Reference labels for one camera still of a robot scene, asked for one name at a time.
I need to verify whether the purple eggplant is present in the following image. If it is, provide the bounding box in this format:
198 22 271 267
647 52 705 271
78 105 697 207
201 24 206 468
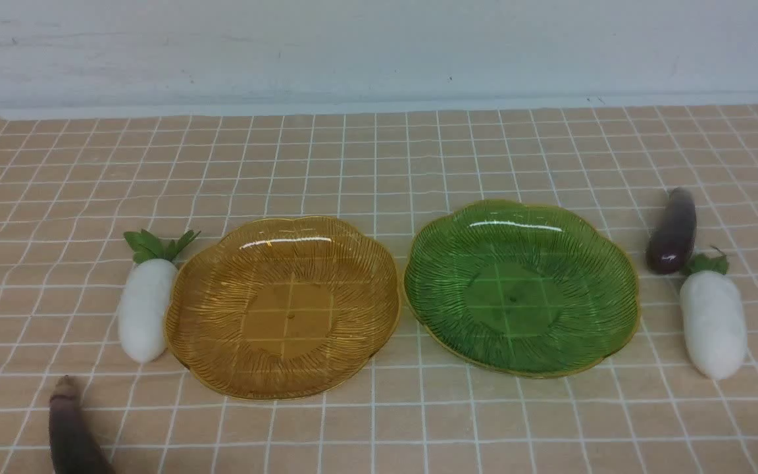
48 375 115 473
645 187 697 274

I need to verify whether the white radish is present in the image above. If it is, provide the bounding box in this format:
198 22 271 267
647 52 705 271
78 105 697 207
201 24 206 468
679 247 748 381
116 228 200 364

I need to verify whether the amber glass plate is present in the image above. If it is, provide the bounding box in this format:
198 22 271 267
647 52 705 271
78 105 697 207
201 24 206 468
164 216 402 401

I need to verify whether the green glass plate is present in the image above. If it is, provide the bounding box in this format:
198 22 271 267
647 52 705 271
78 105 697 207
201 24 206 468
403 200 641 380

